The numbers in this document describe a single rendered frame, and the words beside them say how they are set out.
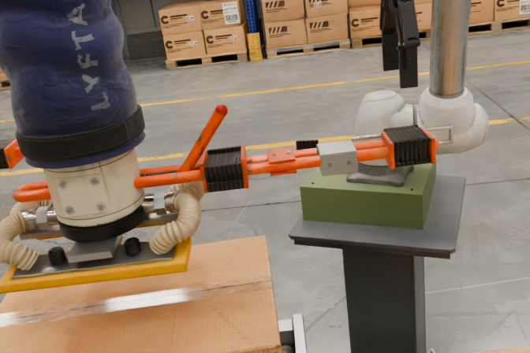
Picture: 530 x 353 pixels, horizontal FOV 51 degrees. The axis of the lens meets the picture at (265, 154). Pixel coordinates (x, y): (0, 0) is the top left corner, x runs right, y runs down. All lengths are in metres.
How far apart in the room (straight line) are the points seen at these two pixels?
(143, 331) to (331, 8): 7.22
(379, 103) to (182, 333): 0.95
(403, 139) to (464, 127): 0.70
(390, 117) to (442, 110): 0.15
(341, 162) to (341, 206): 0.73
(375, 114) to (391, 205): 0.28
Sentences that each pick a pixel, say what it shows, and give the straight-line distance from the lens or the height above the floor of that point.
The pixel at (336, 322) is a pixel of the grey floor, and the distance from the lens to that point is 2.60.
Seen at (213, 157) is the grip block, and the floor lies 1.24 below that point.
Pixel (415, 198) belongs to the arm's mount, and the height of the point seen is 0.85.
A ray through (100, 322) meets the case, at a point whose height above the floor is 0.95.
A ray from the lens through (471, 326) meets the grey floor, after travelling 2.60.
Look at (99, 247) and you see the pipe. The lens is 1.05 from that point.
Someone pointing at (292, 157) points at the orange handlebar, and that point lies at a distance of 1.03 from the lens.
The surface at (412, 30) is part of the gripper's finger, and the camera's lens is 0.95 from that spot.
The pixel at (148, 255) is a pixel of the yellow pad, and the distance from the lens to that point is 1.04.
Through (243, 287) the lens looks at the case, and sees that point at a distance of 1.20.
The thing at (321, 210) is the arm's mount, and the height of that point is 0.79.
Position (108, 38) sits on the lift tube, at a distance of 0.98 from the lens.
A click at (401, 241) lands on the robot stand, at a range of 1.69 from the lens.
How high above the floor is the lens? 1.62
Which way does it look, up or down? 21 degrees down
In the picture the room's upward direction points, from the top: 8 degrees counter-clockwise
